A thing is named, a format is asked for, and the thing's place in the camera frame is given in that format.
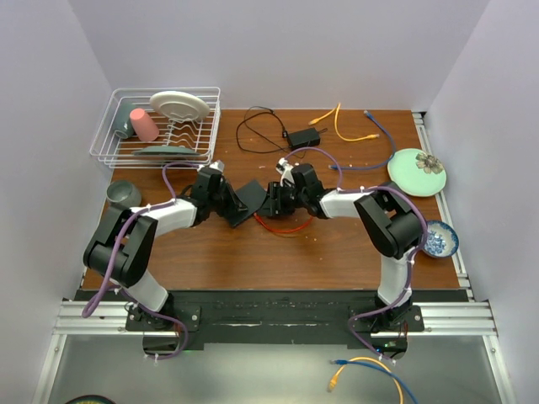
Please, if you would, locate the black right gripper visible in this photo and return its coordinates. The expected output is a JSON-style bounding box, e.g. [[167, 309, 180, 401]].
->
[[256, 182, 307, 217]]

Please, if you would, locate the red ethernet cable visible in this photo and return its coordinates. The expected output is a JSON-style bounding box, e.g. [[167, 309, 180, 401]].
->
[[253, 212, 315, 235]]

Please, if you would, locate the mint green flower plate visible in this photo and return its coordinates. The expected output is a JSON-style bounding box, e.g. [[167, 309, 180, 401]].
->
[[387, 148, 447, 197]]

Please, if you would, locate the black power adapter brick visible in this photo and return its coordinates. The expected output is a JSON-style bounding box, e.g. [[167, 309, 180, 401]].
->
[[286, 127, 321, 151]]

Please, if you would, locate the black network switch box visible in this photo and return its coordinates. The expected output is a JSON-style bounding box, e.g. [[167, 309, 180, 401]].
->
[[226, 179, 266, 228]]

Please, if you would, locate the spare blue ethernet cable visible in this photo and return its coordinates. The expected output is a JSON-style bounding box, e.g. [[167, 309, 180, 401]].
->
[[328, 358, 419, 404]]

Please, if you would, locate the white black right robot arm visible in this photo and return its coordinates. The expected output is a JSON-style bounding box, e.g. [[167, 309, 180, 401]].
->
[[259, 159, 428, 331]]

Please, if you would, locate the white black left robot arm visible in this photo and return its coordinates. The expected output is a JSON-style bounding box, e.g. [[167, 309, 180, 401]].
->
[[82, 162, 265, 330]]

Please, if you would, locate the spare yellow ethernet cable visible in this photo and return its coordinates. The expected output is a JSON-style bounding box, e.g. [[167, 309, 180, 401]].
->
[[327, 356, 406, 404]]

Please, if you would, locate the blue white patterned bowl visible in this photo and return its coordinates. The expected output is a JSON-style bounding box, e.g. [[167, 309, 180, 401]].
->
[[423, 220, 459, 258]]

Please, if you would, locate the pink plastic cup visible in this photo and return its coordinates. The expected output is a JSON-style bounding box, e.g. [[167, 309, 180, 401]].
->
[[130, 108, 159, 142]]

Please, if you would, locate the dark green cup in rack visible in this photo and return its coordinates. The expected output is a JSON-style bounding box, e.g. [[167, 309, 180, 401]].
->
[[112, 104, 136, 139]]

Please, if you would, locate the grey ceramic mug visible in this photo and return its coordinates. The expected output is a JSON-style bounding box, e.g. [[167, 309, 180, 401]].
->
[[106, 180, 142, 208]]

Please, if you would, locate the white plate in rack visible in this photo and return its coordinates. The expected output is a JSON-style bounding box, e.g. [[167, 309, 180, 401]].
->
[[149, 91, 211, 120]]

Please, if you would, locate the dark round object bottom edge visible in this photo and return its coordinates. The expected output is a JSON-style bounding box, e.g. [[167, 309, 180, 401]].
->
[[65, 395, 115, 404]]

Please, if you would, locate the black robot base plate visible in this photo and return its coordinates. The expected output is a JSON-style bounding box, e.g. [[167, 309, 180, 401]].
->
[[125, 289, 424, 352]]

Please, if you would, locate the grey green plate in rack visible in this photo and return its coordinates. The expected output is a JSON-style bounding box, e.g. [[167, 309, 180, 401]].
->
[[132, 146, 200, 156]]

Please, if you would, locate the white wire dish rack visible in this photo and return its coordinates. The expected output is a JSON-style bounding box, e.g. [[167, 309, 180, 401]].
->
[[89, 87, 221, 169]]

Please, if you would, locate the black mains plug cable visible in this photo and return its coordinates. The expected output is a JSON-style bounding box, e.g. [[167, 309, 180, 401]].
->
[[235, 106, 291, 154]]

